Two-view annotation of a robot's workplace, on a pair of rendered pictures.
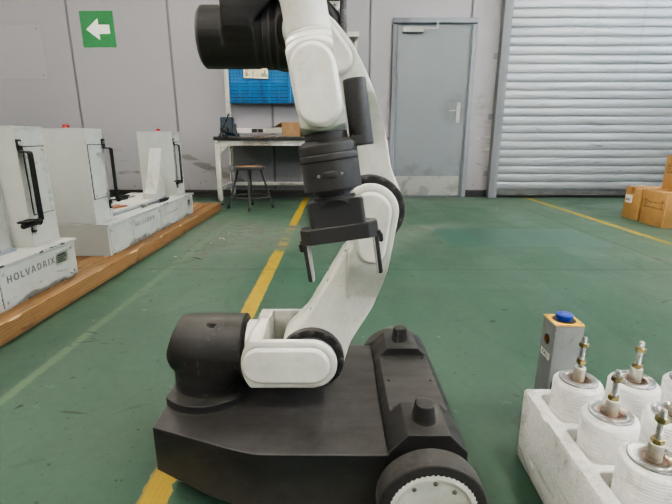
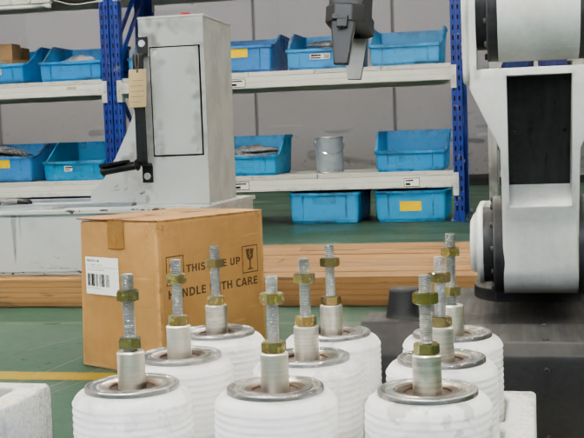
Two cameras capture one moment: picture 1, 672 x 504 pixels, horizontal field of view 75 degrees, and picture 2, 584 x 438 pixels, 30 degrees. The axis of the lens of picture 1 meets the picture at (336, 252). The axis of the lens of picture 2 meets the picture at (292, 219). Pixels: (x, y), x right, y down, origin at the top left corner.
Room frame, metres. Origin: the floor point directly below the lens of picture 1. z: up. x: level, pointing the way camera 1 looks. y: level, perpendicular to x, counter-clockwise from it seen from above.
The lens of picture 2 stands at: (0.89, -1.56, 0.45)
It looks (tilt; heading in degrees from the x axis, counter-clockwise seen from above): 4 degrees down; 101
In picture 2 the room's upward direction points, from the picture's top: 2 degrees counter-clockwise
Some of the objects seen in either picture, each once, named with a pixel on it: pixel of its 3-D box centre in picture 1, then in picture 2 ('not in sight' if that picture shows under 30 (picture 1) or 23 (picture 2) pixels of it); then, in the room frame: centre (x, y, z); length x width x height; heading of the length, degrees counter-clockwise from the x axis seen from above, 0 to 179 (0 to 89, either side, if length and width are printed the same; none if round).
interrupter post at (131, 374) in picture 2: not in sight; (131, 370); (0.59, -0.75, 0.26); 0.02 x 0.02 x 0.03
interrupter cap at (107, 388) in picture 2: not in sight; (132, 387); (0.59, -0.75, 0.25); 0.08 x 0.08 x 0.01
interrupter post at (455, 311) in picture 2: (579, 373); (452, 321); (0.83, -0.52, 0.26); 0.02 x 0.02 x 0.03
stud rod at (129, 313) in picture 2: not in sight; (129, 321); (0.59, -0.75, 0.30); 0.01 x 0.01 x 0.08
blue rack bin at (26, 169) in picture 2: not in sight; (19, 162); (-1.86, 4.22, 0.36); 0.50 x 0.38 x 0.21; 90
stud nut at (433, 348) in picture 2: not in sight; (426, 348); (0.82, -0.75, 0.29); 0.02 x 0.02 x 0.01; 60
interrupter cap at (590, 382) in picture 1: (578, 379); (452, 335); (0.83, -0.52, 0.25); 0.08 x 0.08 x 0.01
